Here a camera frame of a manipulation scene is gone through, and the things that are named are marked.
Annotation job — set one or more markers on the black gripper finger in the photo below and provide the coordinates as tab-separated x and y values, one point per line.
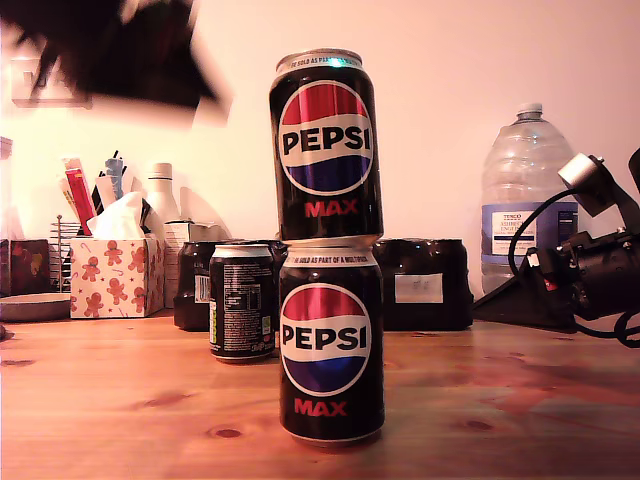
150	55
530	300

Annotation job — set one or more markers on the black Pepsi Max can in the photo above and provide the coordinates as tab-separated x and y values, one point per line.
240	300
325	145
325	340

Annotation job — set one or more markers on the shrink-wrapped Pepsi Max can pack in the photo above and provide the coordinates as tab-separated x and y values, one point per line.
430	315

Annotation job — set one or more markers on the blue patterned packet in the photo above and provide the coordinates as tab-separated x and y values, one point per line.
116	175

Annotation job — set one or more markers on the large clear water bottle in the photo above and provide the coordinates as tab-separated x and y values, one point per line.
525	160

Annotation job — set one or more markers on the white bottle with cap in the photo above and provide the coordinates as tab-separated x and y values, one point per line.
160	195

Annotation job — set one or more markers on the white black-striped packet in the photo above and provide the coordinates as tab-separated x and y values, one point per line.
105	195

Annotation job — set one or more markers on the white paper tissue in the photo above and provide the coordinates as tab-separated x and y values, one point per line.
120	215

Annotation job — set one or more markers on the white cardboard box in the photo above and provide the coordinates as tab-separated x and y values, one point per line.
192	231

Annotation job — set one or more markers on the gingerbread print tissue box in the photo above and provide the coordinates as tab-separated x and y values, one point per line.
115	280

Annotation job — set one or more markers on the dark red box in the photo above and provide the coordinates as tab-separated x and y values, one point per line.
27	265

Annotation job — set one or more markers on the grey plate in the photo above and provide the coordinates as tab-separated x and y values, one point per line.
30	307

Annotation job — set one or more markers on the white wall switch plate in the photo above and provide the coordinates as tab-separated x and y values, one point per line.
50	100

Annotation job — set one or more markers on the pale grey wrist camera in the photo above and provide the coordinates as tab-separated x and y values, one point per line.
577	170

